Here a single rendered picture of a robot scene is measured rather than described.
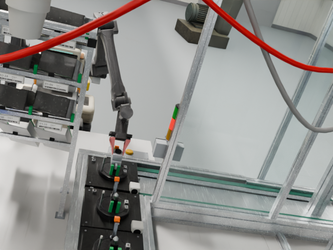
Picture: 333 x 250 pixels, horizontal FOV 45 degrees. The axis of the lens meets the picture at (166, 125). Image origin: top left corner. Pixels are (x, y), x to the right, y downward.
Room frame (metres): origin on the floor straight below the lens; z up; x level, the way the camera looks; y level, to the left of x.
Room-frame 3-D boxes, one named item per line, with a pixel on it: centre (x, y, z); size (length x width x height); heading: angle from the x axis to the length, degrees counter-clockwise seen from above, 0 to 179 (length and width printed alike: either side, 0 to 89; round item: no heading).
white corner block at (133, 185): (1.49, 0.06, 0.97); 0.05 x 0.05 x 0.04; 14
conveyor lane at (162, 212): (1.61, -0.12, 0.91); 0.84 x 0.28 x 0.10; 104
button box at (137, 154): (1.79, 0.14, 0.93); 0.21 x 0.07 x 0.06; 104
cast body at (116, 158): (1.55, 0.17, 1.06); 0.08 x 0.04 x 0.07; 14
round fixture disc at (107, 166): (1.57, 0.18, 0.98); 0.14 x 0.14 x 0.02
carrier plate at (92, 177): (1.57, 0.18, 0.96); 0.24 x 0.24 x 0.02; 14
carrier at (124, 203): (1.32, 0.11, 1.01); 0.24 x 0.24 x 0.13; 14
